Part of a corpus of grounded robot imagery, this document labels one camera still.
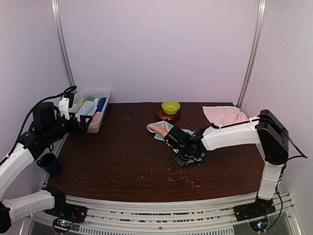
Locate red rolled towel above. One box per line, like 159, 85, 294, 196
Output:
91, 112, 101, 124

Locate dark blue rolled towel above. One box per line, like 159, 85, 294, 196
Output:
96, 97, 106, 112

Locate green plastic bowl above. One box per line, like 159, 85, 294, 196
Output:
161, 100, 180, 115

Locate red floral plate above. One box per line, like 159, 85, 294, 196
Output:
155, 107, 181, 121

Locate green rolled towel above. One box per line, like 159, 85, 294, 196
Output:
85, 96, 94, 102

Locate dark blue mug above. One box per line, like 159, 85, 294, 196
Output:
36, 152, 62, 176

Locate white rolled towel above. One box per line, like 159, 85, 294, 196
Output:
93, 97, 100, 107

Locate blue polka dot towel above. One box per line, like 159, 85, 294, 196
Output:
147, 121, 205, 165

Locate yellow rolled towel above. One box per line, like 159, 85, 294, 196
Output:
77, 99, 85, 106

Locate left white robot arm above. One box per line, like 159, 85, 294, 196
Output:
0, 102, 92, 233

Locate right aluminium frame post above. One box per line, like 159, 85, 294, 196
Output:
237, 0, 268, 112

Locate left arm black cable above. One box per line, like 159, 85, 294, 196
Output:
9, 85, 78, 157

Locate light blue rolled towel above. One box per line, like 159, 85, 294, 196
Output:
68, 101, 97, 119

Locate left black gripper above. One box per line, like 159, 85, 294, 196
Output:
45, 112, 92, 142

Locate white plastic basket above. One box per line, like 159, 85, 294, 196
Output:
73, 90, 111, 134

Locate pink towel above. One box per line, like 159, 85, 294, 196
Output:
202, 106, 248, 126

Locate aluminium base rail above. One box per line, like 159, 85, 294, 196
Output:
18, 193, 304, 235

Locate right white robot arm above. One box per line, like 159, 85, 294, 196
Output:
163, 110, 293, 221

